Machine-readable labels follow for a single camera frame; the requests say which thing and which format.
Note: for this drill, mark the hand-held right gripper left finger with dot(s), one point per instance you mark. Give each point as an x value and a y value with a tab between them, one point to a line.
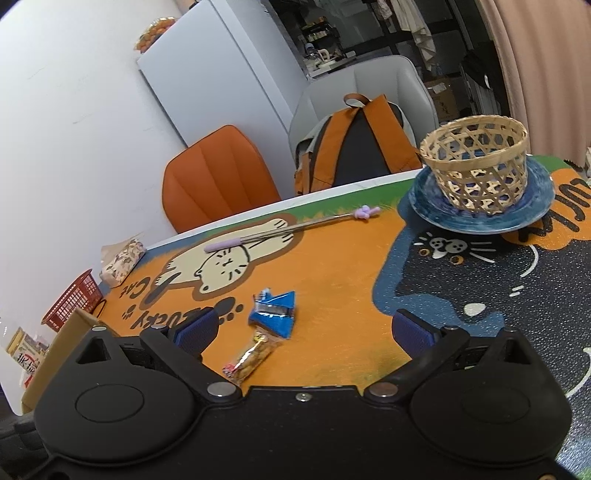
198	330

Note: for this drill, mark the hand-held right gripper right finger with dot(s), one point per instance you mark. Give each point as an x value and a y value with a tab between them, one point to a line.
411	333

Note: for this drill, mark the yellow nut snack packet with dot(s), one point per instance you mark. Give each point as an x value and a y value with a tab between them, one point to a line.
251	355

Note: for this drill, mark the blue and white snack packet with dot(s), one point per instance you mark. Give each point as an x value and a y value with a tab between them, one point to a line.
277	323

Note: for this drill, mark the brown cardboard box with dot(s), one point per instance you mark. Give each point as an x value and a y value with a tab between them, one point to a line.
51	364

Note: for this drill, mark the purple telescopic stick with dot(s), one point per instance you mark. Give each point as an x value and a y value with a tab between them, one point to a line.
221	243

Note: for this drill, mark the patterned tissue pack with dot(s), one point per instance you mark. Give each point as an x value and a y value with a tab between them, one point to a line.
122	261

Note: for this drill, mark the red plastic basket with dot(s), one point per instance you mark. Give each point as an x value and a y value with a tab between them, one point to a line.
74	300

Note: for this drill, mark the orange chair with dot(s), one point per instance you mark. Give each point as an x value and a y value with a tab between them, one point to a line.
212	175

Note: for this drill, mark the yellow tea bottle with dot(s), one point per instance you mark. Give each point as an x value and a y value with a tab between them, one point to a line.
25	355

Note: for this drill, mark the blue ceramic plate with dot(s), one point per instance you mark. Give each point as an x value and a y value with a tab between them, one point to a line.
531	198

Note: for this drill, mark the orange and black backpack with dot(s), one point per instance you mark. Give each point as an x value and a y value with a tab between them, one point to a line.
364	147

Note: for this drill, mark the woven bamboo basket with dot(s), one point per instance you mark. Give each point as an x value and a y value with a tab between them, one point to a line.
475	152

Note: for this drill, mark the brown carton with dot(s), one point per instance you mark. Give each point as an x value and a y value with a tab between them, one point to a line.
443	99

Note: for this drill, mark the dark suitcase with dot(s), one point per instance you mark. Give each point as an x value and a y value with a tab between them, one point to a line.
482	97

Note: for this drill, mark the grey chair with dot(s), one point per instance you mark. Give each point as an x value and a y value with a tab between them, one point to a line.
369	78

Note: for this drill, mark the white fridge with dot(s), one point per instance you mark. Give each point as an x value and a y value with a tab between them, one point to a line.
221	69

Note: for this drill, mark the white hanging garment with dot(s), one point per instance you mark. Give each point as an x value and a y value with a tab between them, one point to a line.
420	32

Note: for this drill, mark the bag of oranges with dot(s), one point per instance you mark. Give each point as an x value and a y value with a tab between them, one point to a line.
152	32

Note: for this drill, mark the pink curtain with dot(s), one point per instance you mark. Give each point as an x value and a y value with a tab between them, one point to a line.
545	55

